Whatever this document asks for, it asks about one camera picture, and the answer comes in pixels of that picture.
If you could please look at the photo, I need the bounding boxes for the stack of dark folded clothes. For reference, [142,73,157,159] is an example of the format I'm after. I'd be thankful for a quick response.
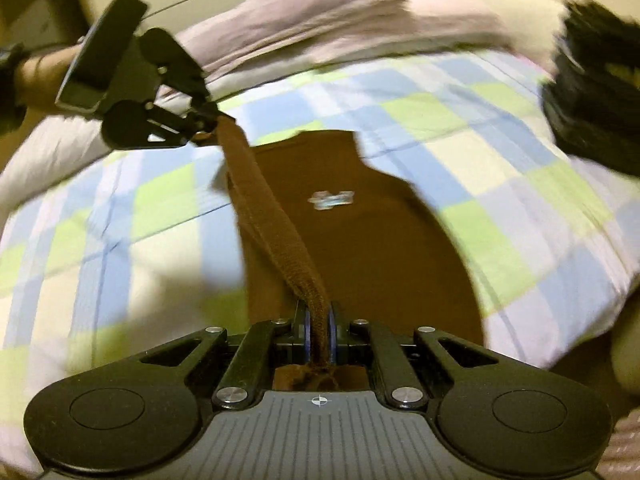
[541,0,639,177]

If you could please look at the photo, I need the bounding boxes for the white striped quilt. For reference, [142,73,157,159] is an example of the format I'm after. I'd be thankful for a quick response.
[1,116,111,211]

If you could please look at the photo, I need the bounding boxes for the brown knit sweater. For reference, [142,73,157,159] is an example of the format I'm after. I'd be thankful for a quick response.
[192,112,486,394]

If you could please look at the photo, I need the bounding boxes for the checkered bed sheet mattress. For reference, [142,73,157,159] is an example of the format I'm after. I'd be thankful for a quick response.
[1,50,639,478]

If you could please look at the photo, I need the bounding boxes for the white pillow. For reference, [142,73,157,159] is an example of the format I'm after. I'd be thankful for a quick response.
[483,0,564,72]

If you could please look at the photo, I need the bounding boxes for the forearm with black watch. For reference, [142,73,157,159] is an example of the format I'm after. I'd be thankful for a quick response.
[1,44,81,136]

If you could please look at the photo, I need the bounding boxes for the pink folded blanket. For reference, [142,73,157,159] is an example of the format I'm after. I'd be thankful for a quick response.
[178,0,510,80]

